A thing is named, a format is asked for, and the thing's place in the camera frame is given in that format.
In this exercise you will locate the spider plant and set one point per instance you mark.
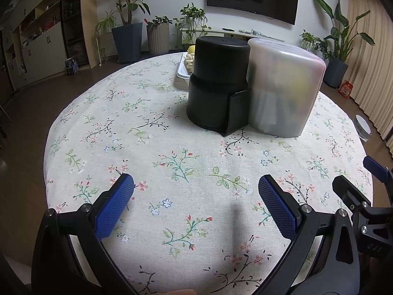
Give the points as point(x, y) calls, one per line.
point(104, 23)

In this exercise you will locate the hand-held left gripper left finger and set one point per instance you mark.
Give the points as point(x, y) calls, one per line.
point(115, 202)

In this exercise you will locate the trailing potted plant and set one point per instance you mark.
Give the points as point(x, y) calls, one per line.
point(192, 15)

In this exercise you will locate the small plant in ribbed pot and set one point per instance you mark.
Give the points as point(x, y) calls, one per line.
point(158, 38)

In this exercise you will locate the white television cabinet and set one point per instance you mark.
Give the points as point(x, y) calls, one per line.
point(233, 33)

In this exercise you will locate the translucent plastic container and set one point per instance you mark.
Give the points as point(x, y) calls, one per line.
point(285, 83)

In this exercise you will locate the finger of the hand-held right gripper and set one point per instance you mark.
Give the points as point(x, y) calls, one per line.
point(350, 190)
point(376, 167)

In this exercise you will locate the cream chenille cloth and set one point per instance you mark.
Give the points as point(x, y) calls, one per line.
point(189, 61)

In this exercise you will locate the white plastic tray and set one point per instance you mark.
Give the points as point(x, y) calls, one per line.
point(183, 72)

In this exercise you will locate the yellow rectangular sponge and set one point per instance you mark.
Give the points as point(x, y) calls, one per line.
point(191, 49)

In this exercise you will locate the vine plant in white pot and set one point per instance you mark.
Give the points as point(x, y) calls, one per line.
point(310, 41)

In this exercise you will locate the large-leaf plant in dark pot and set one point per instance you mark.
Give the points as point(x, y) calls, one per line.
point(336, 70)

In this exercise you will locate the wall cabinet unit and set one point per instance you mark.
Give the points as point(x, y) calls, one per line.
point(40, 46)

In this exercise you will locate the tall potted tree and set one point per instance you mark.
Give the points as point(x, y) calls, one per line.
point(126, 37)

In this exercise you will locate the blue toy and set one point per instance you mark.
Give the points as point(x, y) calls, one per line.
point(71, 66)

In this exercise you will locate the grey trash bin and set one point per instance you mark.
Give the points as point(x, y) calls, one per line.
point(363, 127)

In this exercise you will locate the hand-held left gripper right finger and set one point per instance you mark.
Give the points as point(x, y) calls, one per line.
point(278, 206)

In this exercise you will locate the beige curtain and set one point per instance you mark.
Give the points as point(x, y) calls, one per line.
point(374, 67)

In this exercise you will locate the floral tablecloth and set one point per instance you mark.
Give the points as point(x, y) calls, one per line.
point(153, 135)

